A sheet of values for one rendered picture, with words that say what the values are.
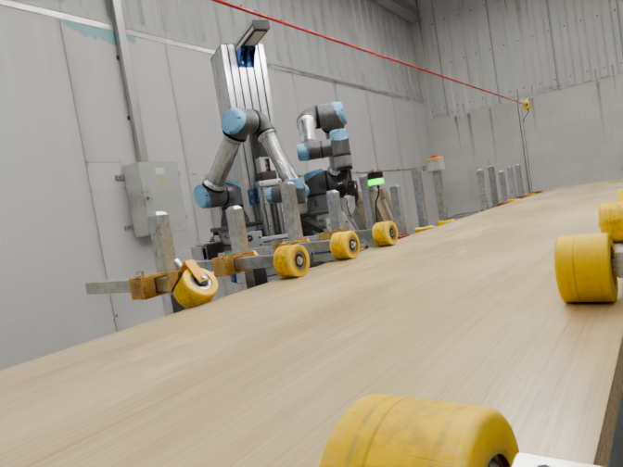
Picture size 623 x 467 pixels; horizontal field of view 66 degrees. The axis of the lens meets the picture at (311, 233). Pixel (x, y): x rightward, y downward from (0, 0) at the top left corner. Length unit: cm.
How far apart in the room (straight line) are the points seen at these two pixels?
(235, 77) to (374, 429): 269
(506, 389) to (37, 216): 370
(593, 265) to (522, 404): 26
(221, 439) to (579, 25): 984
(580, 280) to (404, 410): 44
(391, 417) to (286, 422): 22
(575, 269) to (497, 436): 43
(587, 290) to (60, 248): 367
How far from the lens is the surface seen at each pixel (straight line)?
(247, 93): 282
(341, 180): 192
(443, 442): 18
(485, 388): 42
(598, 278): 62
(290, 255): 115
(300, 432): 38
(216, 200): 241
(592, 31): 997
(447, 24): 1062
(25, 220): 389
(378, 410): 20
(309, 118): 237
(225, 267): 128
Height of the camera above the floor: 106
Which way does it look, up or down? 3 degrees down
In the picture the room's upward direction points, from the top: 9 degrees counter-clockwise
